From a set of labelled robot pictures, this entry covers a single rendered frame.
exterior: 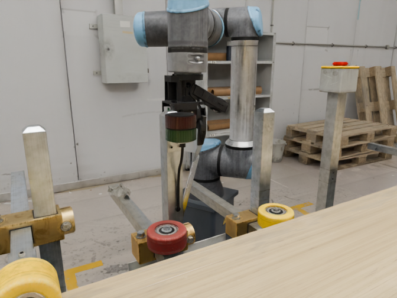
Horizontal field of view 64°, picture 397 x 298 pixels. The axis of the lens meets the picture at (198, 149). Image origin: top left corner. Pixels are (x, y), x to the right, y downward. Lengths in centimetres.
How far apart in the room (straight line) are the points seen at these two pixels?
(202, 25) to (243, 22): 65
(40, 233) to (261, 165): 50
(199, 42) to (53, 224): 46
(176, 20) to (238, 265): 50
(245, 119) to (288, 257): 88
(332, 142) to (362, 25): 468
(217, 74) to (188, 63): 309
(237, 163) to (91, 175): 226
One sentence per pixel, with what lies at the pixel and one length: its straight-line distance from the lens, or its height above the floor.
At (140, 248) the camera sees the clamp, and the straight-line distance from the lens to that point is 70.
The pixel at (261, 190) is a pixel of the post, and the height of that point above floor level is 92.
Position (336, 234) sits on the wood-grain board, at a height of 90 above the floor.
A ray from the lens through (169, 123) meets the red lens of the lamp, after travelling 59.
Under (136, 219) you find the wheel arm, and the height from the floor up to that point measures 86.
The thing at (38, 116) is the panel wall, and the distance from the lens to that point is 327.
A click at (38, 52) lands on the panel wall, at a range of 324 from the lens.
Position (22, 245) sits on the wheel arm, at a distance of 57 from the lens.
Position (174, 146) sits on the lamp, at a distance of 65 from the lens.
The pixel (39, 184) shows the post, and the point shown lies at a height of 103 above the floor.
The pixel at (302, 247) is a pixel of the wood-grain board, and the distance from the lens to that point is 64.
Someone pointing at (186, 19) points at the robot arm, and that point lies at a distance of 71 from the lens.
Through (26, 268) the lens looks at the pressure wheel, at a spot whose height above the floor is 98.
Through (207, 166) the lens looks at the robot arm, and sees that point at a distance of 147.
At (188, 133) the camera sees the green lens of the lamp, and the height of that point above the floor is 110.
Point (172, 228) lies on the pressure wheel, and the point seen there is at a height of 90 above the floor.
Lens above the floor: 123
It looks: 15 degrees down
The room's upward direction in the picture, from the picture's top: straight up
